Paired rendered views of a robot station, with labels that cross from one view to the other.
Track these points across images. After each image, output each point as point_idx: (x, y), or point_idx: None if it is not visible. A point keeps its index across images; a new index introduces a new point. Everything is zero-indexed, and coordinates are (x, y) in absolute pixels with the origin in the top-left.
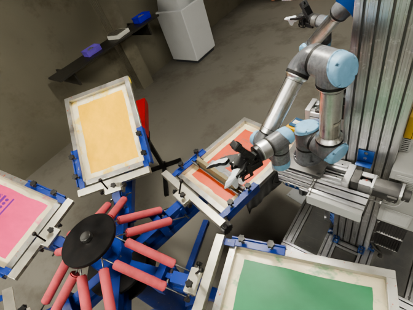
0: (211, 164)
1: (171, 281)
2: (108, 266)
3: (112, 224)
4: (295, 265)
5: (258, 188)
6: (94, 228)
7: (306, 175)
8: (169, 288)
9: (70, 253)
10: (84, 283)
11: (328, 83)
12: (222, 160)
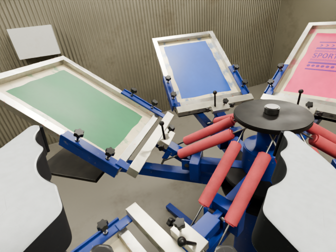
0: (290, 136)
1: (206, 212)
2: (245, 147)
3: (287, 129)
4: None
5: None
6: (285, 116)
7: None
8: (200, 210)
9: (254, 104)
10: (224, 123)
11: None
12: (323, 209)
